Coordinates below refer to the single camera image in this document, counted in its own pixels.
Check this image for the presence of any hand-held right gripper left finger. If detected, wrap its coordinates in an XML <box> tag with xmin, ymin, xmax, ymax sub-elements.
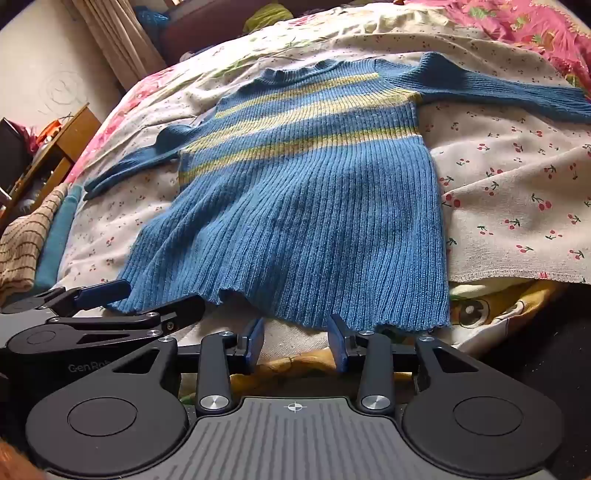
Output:
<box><xmin>113</xmin><ymin>318</ymin><xmax>265</xmax><ymax>415</ymax></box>

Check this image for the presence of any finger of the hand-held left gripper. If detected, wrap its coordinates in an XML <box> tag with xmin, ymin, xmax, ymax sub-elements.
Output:
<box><xmin>46</xmin><ymin>295</ymin><xmax>206</xmax><ymax>337</ymax></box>
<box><xmin>9</xmin><ymin>279</ymin><xmax>132</xmax><ymax>319</ymax></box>

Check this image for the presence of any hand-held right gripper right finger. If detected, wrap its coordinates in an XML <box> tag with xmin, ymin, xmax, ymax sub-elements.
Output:
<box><xmin>328</xmin><ymin>315</ymin><xmax>481</xmax><ymax>412</ymax></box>

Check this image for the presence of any blue striped knit sweater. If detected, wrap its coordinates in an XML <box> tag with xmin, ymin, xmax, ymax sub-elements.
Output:
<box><xmin>83</xmin><ymin>52</ymin><xmax>591</xmax><ymax>333</ymax></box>

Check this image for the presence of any teal cloth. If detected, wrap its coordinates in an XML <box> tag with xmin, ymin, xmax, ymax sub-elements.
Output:
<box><xmin>34</xmin><ymin>185</ymin><xmax>84</xmax><ymax>291</ymax></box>

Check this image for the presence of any beige striped cloth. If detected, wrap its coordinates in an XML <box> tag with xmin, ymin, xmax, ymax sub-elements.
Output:
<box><xmin>0</xmin><ymin>185</ymin><xmax>70</xmax><ymax>305</ymax></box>

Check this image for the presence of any orange fuzzy cloth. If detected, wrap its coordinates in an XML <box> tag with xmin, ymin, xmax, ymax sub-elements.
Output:
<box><xmin>0</xmin><ymin>438</ymin><xmax>44</xmax><ymax>480</ymax></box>

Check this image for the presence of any wooden nightstand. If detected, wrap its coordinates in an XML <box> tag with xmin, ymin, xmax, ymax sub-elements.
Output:
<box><xmin>0</xmin><ymin>104</ymin><xmax>102</xmax><ymax>232</ymax></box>

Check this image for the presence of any yellow cartoon blanket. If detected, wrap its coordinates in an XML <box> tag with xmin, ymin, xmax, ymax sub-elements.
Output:
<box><xmin>180</xmin><ymin>277</ymin><xmax>568</xmax><ymax>402</ymax></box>

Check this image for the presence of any black box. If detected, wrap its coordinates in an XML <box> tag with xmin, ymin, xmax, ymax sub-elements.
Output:
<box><xmin>0</xmin><ymin>117</ymin><xmax>33</xmax><ymax>195</ymax></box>

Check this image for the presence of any orange object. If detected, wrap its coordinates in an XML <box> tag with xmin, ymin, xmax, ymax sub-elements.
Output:
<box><xmin>37</xmin><ymin>117</ymin><xmax>63</xmax><ymax>144</ymax></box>

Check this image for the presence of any cherry print bed sheet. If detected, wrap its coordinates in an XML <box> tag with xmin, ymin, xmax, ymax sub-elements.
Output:
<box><xmin>60</xmin><ymin>32</ymin><xmax>591</xmax><ymax>352</ymax></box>

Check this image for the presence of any beige curtain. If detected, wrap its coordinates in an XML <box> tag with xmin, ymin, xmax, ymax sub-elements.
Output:
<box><xmin>62</xmin><ymin>0</ymin><xmax>167</xmax><ymax>90</ymax></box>

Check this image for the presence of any blue plastic bag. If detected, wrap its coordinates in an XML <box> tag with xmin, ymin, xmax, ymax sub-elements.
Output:
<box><xmin>136</xmin><ymin>9</ymin><xmax>171</xmax><ymax>33</ymax></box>

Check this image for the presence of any dark maroon headboard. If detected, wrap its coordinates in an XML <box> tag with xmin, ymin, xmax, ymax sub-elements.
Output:
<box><xmin>159</xmin><ymin>0</ymin><xmax>296</xmax><ymax>65</ymax></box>

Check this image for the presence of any white floral quilt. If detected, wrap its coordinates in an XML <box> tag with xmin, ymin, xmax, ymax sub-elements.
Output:
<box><xmin>65</xmin><ymin>4</ymin><xmax>462</xmax><ymax>185</ymax></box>

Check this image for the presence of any green cloth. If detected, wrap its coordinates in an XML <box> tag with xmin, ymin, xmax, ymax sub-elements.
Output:
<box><xmin>242</xmin><ymin>2</ymin><xmax>294</xmax><ymax>33</ymax></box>

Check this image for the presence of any pink floral blanket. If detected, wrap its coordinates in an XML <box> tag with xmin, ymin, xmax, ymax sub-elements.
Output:
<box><xmin>402</xmin><ymin>0</ymin><xmax>591</xmax><ymax>88</ymax></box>

